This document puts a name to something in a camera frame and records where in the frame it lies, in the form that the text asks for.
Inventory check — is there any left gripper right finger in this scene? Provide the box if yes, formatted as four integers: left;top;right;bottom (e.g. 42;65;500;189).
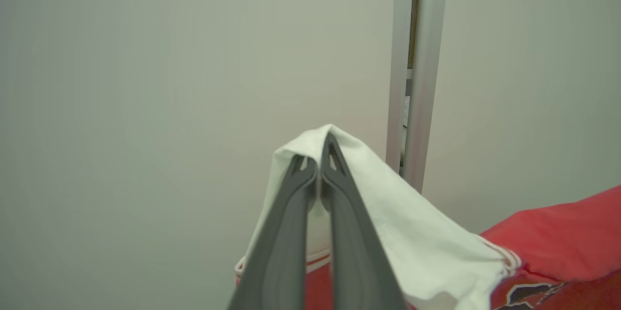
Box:
320;132;408;310

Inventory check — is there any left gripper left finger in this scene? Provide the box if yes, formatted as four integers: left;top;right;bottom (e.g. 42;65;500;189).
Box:
228;155;319;310

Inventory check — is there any red basketball jersey number 23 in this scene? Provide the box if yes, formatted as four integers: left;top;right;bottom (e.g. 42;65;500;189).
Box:
235;124;621;310

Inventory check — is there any grey aluminium partition post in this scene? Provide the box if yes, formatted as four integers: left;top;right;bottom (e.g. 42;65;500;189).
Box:
403;0;450;195
385;0;416;175

